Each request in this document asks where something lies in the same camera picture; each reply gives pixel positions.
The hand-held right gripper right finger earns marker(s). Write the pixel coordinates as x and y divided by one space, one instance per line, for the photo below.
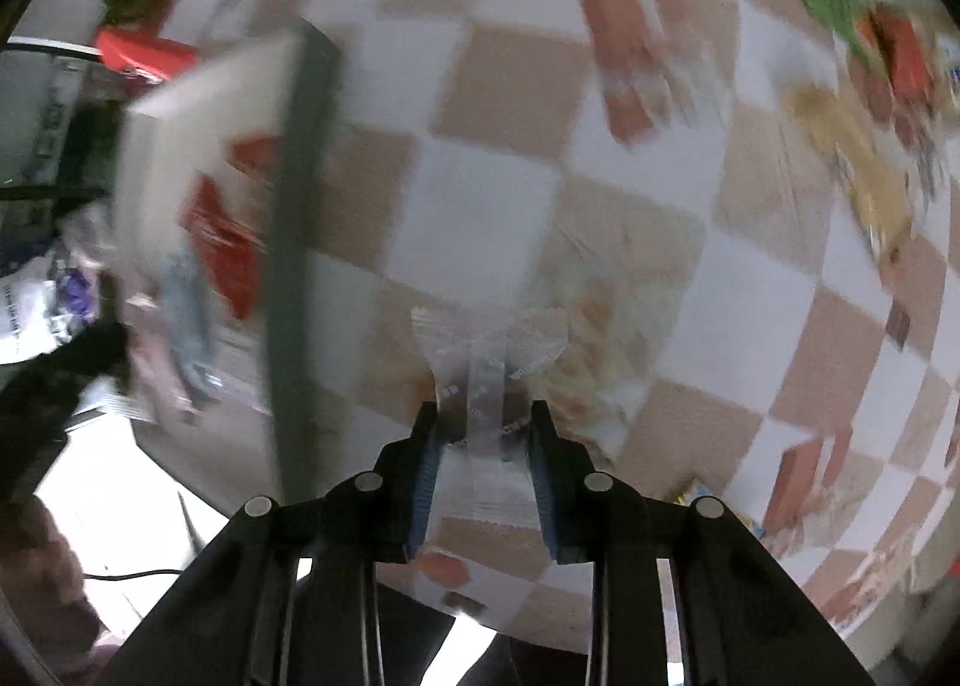
544 498

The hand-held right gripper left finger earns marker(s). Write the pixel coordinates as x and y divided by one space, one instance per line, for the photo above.
424 483

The clear plastic snack packet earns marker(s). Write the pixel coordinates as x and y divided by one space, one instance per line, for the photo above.
484 386

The white box dark green rim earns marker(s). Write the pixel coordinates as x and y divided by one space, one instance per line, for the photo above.
296 244

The small red snack packet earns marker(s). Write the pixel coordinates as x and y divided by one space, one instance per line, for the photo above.
255 157

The person's left forearm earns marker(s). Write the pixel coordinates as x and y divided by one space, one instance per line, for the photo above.
37 581

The white plastic bag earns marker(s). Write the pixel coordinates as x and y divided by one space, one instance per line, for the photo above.
30 311

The red box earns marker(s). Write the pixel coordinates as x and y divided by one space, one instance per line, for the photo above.
142 55

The pile of assorted snack packets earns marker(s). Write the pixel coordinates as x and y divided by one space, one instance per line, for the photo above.
870 161

